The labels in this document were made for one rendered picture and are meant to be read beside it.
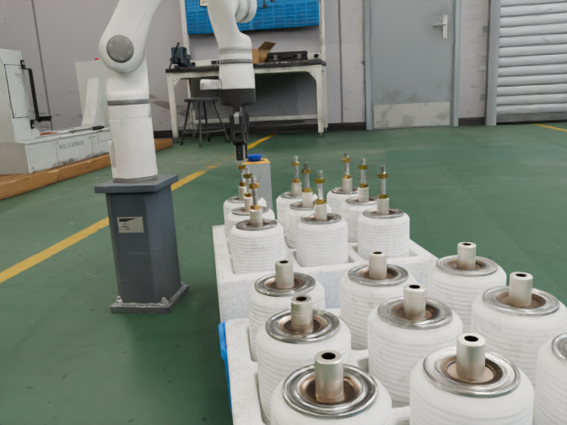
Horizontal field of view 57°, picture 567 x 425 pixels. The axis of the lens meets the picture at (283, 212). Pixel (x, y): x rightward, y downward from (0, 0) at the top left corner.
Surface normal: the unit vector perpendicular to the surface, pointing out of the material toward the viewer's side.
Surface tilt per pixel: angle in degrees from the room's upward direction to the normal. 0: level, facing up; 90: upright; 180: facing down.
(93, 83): 68
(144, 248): 90
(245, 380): 0
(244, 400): 0
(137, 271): 90
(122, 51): 90
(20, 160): 90
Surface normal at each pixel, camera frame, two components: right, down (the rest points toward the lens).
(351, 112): -0.15, 0.23
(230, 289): 0.16, 0.22
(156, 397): -0.05, -0.97
